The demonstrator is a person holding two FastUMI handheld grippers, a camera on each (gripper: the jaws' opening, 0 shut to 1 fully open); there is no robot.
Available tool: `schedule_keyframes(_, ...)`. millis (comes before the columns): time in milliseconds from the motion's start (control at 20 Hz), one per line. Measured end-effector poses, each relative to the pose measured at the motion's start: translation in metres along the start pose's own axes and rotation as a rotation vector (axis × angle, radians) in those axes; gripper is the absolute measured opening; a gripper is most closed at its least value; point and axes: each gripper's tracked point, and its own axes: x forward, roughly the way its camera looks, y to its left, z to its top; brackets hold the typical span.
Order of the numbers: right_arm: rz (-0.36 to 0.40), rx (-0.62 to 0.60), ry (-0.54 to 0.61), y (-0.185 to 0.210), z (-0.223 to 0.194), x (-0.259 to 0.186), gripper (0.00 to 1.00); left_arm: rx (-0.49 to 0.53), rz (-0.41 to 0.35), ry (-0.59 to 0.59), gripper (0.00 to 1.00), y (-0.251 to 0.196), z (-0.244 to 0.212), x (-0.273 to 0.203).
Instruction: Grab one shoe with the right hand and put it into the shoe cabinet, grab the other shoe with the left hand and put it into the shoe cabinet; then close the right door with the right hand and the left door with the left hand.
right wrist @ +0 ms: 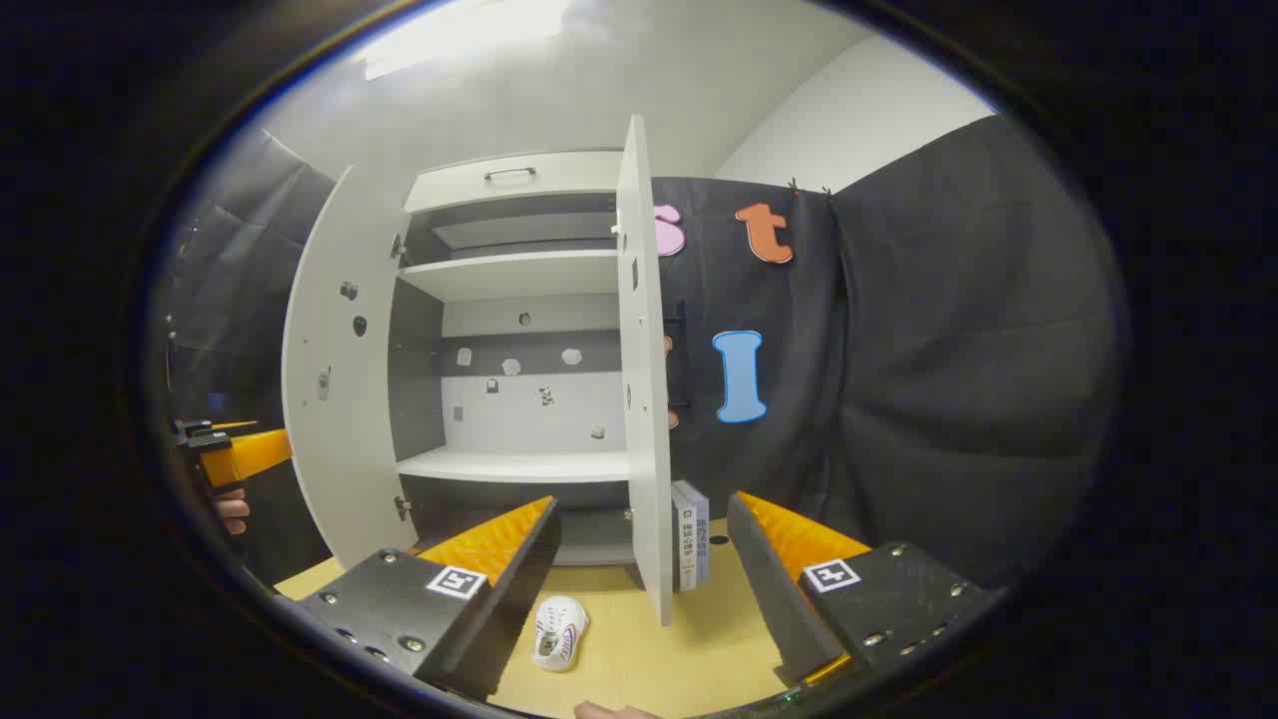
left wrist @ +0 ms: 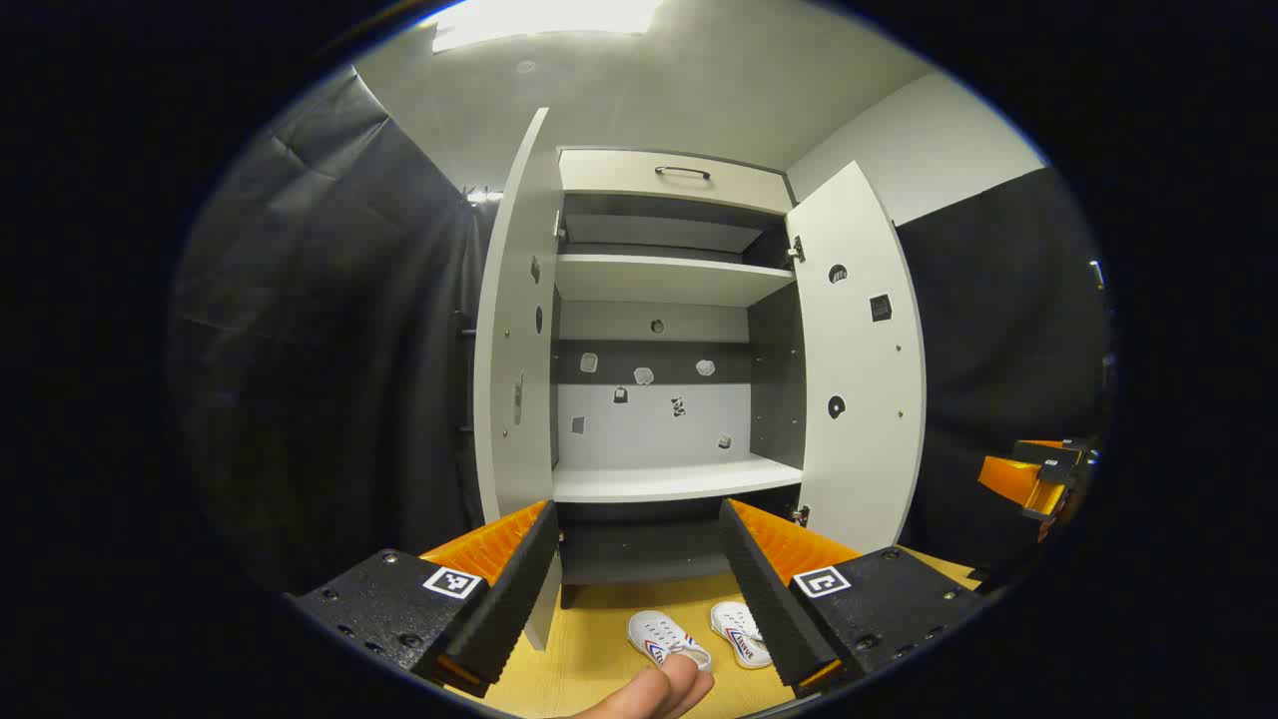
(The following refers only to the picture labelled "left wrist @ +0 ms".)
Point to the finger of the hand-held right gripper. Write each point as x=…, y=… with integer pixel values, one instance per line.
x=1023, y=484
x=1068, y=454

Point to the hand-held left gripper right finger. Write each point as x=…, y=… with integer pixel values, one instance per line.
x=774, y=609

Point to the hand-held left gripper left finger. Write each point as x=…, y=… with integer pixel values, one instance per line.
x=514, y=609

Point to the white canvas shoe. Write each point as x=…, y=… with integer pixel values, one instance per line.
x=659, y=631
x=741, y=639

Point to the white cabinet door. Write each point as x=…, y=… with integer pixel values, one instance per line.
x=859, y=449
x=514, y=330

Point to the white shoe cabinet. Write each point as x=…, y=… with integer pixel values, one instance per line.
x=659, y=280

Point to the white cabinet drawer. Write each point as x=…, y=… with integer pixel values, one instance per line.
x=619, y=180

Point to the black backdrop cloth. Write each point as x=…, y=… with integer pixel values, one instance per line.
x=329, y=350
x=1008, y=340

